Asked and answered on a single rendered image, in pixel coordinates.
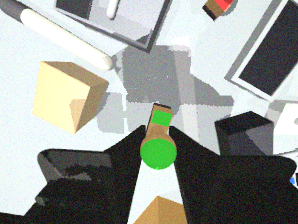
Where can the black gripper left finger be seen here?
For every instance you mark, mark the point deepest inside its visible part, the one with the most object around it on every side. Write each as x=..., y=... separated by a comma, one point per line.
x=116, y=168

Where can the rubber stamp with red knob handle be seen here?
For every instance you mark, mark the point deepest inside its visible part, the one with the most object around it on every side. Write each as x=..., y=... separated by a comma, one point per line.
x=215, y=8

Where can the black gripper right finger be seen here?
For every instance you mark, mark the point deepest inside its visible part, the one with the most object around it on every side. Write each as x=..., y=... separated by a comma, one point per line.
x=200, y=173

